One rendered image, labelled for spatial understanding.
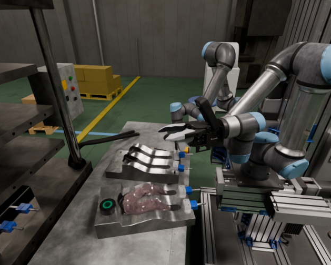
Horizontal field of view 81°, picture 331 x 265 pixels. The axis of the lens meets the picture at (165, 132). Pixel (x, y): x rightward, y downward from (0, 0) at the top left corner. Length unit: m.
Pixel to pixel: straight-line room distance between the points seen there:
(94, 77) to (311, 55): 4.78
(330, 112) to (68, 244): 1.46
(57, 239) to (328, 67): 1.33
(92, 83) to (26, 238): 4.37
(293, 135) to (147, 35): 6.61
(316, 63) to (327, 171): 0.78
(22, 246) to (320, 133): 1.63
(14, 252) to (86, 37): 7.20
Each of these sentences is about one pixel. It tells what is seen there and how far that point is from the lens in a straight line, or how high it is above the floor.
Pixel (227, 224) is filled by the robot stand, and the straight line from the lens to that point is 1.95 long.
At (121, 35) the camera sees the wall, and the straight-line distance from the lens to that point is 7.43.
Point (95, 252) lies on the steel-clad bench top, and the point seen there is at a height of 0.80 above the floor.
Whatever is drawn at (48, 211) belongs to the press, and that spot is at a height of 0.79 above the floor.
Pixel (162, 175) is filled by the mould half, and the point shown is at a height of 0.87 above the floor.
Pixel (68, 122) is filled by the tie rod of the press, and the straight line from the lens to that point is 1.44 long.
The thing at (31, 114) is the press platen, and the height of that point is 1.29.
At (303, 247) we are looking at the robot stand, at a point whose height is 0.21.
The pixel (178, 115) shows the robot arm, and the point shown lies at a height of 1.22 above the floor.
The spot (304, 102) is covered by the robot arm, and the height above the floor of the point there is 1.49.
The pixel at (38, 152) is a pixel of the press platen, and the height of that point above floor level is 1.04.
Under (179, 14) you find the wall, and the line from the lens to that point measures 7.07.
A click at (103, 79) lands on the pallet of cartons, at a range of 5.14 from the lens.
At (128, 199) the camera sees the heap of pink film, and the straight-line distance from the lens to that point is 1.15.
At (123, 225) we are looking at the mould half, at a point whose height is 0.87.
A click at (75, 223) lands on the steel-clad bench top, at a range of 1.25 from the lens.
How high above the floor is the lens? 1.74
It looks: 30 degrees down
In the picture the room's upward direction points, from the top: straight up
